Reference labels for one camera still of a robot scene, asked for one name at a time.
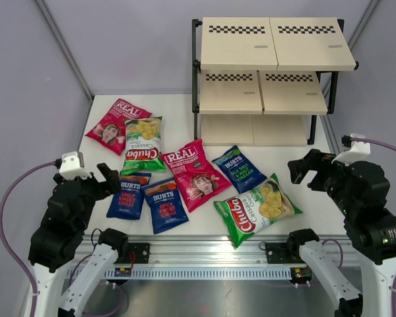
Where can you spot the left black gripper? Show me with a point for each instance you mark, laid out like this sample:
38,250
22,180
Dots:
97,183

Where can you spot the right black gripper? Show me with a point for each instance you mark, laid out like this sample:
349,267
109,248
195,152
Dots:
315,171

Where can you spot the green chuba bag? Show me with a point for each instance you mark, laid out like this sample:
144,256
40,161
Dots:
143,146
248,213

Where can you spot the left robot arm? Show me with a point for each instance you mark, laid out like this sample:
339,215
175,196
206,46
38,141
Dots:
55,242

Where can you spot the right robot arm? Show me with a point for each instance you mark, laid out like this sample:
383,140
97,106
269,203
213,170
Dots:
359,190

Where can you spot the pink Real chips bag far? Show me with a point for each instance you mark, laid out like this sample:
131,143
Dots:
110,131

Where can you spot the pink real chips bag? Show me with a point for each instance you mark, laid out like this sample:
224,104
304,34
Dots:
110,131
196,177

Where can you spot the pink Real chips bag centre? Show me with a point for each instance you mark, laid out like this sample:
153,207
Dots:
196,177

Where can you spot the beige three-tier shelf rack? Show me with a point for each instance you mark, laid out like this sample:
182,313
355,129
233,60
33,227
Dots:
264,81

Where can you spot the blue Burts chilli bag left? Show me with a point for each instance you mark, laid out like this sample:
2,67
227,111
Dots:
128,203

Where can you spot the blue burts chilli bag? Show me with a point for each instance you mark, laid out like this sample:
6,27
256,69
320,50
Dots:
128,203
165,204

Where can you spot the blue Burts sea salt bag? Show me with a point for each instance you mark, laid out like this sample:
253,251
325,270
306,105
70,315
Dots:
242,173

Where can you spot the blue Burts chilli bag right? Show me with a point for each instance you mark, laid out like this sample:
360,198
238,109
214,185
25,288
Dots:
165,204

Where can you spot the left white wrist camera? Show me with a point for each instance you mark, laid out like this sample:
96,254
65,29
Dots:
71,163

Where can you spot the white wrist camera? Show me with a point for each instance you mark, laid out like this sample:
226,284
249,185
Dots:
71,163
355,150

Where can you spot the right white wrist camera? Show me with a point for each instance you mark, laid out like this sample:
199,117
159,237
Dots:
355,150

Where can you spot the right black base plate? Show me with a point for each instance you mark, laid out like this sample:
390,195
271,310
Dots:
277,253

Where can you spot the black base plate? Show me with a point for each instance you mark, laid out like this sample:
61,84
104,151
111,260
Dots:
277,253
137,252

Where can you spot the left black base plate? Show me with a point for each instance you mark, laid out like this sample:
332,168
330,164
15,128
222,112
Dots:
137,252

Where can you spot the white slotted cable duct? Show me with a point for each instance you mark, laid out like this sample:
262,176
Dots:
201,273

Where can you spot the aluminium mounting rail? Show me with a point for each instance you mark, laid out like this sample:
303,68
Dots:
216,251

